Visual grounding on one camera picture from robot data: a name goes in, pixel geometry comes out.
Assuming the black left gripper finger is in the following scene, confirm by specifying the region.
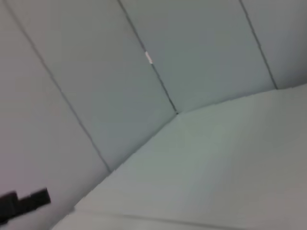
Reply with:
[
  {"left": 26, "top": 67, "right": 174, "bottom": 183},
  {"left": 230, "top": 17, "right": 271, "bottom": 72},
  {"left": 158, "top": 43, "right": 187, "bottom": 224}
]
[{"left": 0, "top": 188, "right": 52, "bottom": 225}]

